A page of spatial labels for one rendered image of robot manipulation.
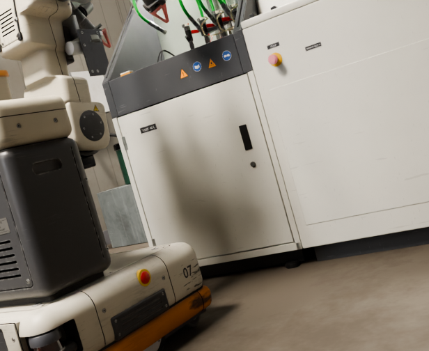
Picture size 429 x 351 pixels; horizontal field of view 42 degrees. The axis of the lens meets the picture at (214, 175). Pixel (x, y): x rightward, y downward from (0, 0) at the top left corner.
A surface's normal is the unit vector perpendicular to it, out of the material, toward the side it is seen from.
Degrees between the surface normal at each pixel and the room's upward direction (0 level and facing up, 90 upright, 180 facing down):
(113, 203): 90
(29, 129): 90
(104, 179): 90
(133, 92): 90
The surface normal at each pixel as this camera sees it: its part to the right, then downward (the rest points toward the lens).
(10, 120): 0.78, -0.19
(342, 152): -0.44, 0.17
